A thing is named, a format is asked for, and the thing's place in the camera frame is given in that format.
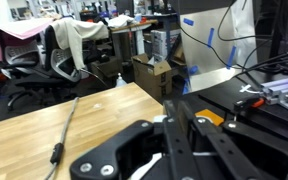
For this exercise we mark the small brown cardboard box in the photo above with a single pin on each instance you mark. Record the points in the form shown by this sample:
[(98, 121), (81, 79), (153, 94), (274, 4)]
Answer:
[(105, 70)]

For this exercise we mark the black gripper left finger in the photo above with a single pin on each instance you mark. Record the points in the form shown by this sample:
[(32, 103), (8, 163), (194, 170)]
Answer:
[(117, 156)]

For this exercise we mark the aluminium extrusion rail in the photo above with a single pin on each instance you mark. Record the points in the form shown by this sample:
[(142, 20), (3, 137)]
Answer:
[(280, 88)]

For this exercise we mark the grey mesh office chair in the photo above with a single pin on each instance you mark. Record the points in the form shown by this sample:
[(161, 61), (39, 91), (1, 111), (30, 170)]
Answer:
[(62, 61)]

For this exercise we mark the pink cloth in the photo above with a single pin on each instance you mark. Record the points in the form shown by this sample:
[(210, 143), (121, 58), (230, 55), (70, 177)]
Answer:
[(17, 30)]

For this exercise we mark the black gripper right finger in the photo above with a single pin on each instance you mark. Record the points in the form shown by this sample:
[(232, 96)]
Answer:
[(250, 156)]

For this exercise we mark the open brown cardboard box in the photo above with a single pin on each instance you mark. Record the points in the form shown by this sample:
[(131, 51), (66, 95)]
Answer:
[(150, 80)]

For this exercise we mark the wooden desk with white cloth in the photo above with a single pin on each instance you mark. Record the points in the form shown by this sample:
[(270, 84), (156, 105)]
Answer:
[(130, 26)]

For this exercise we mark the black orange clamp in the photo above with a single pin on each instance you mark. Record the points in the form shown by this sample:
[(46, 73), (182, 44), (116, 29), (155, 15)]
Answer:
[(247, 104)]

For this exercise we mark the clear spray bottle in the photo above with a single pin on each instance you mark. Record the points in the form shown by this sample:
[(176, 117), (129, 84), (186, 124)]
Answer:
[(120, 81)]

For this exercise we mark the cream jacket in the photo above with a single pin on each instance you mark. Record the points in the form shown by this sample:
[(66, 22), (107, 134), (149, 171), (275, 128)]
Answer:
[(74, 33)]

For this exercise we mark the black camera stand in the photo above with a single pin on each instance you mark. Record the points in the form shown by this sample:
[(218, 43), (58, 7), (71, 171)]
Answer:
[(277, 33)]

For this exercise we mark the white board with blue tape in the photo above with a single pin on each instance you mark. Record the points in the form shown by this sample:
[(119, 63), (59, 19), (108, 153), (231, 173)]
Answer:
[(200, 20)]

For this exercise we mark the orange floor mat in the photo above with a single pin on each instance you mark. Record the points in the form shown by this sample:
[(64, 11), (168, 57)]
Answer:
[(209, 116)]

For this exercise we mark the white printed carton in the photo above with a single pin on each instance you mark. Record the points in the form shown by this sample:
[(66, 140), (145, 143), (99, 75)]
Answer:
[(160, 43)]

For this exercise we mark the black mesh office chair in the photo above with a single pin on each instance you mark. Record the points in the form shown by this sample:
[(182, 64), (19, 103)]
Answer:
[(17, 53)]

